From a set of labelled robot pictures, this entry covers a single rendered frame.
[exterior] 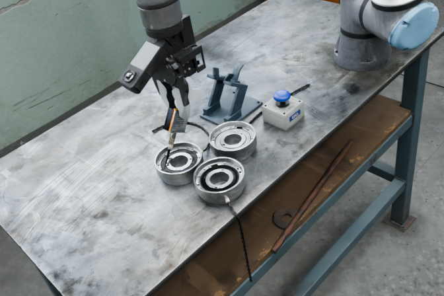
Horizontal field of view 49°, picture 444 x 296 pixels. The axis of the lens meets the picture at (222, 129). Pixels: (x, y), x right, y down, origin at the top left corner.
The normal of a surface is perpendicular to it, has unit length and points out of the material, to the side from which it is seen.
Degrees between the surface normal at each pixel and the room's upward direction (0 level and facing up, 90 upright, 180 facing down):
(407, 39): 97
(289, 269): 0
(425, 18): 97
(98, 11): 90
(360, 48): 72
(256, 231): 0
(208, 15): 90
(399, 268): 0
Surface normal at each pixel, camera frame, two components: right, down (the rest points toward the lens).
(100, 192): -0.15, -0.78
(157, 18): 0.01, 0.62
